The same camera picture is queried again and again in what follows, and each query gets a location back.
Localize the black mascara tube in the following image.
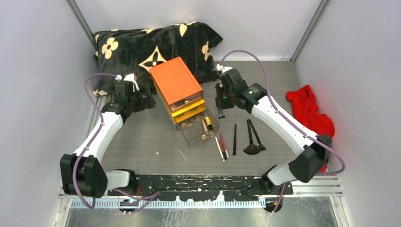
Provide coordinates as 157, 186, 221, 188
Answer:
218, 108, 225, 119

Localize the gold lipstick tube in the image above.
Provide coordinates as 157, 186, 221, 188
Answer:
204, 117, 214, 131

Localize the beige concealer tube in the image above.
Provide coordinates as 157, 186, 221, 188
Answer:
201, 119, 209, 140

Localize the orange drawer organizer box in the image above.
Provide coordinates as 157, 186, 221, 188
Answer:
150, 57, 206, 128

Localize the clear drawer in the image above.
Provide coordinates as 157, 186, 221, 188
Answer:
176, 108, 220, 146

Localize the white makeup pencil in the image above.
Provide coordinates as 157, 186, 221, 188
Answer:
215, 137, 225, 162

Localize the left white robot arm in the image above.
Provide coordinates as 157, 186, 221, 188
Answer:
60, 81, 155, 198

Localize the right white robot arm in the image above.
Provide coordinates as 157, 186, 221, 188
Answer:
215, 65, 331, 194

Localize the short red lip gloss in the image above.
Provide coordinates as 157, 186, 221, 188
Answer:
219, 140, 227, 160

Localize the black floral blanket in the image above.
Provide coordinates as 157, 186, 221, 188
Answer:
93, 21, 223, 96

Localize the red cloth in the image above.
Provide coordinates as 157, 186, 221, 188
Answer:
285, 85, 336, 172

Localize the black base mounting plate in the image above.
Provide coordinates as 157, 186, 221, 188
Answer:
121, 175, 293, 201

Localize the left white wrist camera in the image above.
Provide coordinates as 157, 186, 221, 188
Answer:
115, 73, 140, 91

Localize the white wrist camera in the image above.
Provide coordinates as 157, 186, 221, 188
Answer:
216, 64, 233, 74
115, 73, 140, 91

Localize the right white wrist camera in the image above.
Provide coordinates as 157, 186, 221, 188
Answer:
216, 64, 233, 74

